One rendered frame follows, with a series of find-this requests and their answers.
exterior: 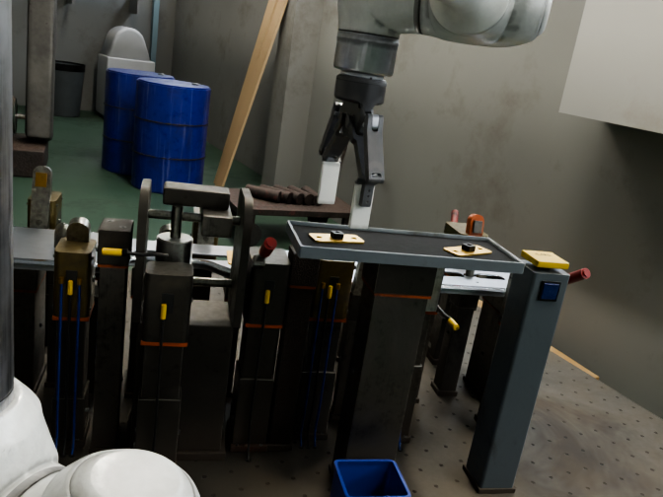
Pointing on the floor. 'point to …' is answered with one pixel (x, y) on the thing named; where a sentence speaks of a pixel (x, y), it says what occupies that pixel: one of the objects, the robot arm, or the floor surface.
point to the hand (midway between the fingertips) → (341, 208)
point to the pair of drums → (154, 127)
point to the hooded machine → (120, 57)
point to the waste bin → (68, 88)
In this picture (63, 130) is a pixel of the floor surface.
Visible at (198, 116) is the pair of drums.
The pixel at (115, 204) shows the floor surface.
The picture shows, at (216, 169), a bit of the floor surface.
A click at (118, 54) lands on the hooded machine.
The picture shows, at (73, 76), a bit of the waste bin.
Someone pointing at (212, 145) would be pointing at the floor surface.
